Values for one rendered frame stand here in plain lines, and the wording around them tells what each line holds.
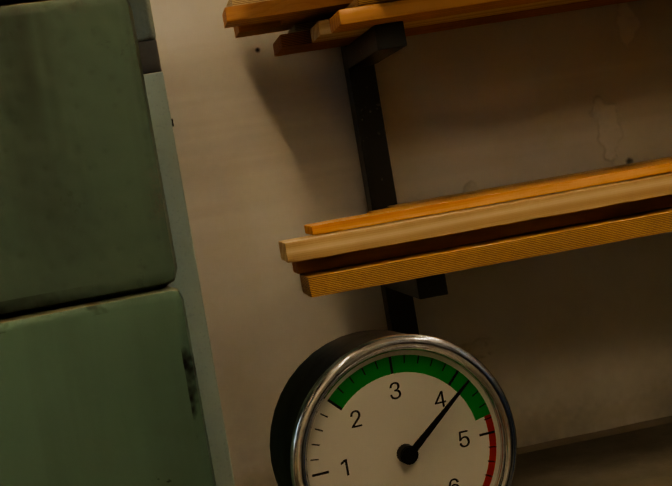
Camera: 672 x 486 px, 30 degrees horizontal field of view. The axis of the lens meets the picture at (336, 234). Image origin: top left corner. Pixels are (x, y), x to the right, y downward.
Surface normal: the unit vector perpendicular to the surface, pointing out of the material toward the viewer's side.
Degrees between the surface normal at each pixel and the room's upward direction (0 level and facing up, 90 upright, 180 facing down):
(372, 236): 90
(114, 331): 90
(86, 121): 90
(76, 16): 90
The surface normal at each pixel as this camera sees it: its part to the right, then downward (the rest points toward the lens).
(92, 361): 0.29, 0.00
